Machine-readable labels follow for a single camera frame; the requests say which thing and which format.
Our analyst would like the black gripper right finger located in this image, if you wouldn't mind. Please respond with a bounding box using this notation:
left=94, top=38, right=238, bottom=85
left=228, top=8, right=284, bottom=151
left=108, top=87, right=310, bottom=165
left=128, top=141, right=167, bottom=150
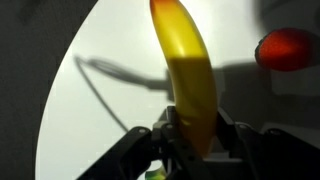
left=208, top=108, right=320, bottom=180

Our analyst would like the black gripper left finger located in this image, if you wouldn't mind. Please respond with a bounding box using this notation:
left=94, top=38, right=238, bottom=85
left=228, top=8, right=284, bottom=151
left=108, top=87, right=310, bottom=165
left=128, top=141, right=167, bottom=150
left=75, top=105, right=214, bottom=180

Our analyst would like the yellow banana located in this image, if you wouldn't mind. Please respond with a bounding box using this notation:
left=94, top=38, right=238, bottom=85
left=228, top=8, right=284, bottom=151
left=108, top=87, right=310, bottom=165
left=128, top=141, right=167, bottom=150
left=149, top=0, right=220, bottom=158

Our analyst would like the small orange-red fruit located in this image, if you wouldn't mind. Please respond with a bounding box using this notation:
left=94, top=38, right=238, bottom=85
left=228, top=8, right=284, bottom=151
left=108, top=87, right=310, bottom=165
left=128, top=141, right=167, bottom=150
left=254, top=27, right=315, bottom=73

